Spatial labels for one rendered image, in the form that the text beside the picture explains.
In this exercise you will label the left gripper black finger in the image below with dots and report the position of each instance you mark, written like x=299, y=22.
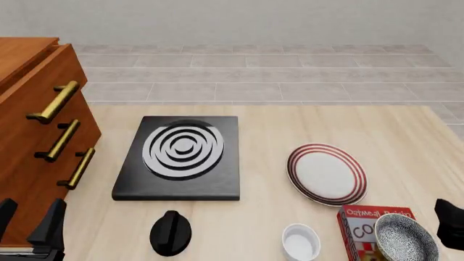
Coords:
x=7, y=214
x=49, y=225

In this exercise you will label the flat black stove plate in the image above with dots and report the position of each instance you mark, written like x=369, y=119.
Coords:
x=181, y=187

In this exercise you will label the black patterned bowl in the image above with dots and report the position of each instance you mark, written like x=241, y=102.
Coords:
x=402, y=239

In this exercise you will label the white plate with red rings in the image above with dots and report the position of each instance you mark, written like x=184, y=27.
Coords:
x=324, y=174

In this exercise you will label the round black stove knob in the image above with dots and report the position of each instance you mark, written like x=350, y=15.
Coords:
x=170, y=236

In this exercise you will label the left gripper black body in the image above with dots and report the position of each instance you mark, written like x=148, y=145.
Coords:
x=49, y=253

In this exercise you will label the red cookies box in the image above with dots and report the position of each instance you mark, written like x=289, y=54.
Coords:
x=357, y=217

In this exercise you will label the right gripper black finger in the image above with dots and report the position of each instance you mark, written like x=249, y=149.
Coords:
x=451, y=223

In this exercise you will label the small white ramekin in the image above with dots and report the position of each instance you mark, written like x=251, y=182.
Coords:
x=300, y=242

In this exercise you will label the wooden cabinet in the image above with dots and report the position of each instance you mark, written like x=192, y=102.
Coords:
x=21, y=108

